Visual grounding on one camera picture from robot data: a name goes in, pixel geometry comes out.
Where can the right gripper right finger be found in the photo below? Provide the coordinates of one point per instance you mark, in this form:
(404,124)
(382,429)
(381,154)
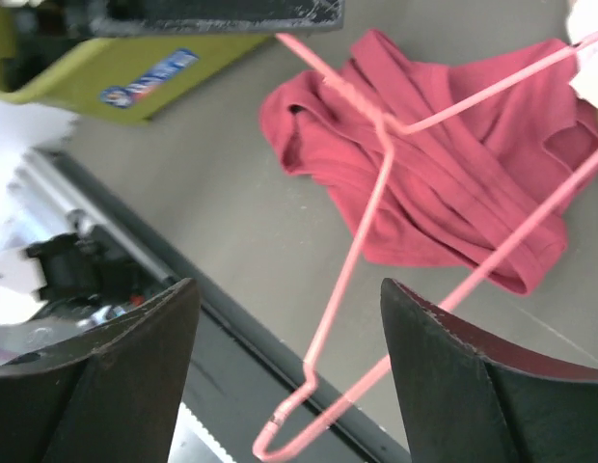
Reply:
(467,395)

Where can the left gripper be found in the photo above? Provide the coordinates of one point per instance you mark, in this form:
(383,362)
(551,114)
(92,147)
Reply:
(148,18)

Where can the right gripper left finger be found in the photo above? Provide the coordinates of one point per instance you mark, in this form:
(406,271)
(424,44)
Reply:
(109,395)

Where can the maroon tank top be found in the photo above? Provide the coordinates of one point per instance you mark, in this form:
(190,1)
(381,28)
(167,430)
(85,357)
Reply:
(457,189)

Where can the pink wire hanger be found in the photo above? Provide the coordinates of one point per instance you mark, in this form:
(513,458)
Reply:
(518,264)

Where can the green laundry basket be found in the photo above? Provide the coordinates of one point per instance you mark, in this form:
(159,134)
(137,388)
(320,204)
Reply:
(124,80)

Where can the white garment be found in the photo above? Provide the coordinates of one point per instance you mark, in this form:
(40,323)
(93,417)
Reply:
(581,24)

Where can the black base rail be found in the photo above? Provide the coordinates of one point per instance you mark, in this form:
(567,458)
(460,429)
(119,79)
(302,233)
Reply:
(239,370)

